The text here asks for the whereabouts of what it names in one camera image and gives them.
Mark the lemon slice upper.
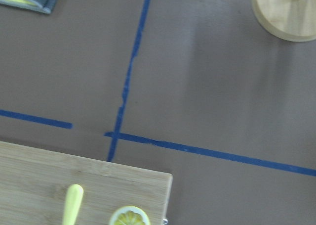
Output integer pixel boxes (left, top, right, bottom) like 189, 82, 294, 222
109, 206, 151, 225

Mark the yellow plastic knife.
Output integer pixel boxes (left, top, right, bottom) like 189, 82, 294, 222
62, 184, 84, 225

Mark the bamboo cutting board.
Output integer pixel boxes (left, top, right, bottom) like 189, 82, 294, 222
0, 142, 172, 225

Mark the wooden mug tree stand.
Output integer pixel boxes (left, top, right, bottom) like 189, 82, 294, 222
251, 0, 316, 42

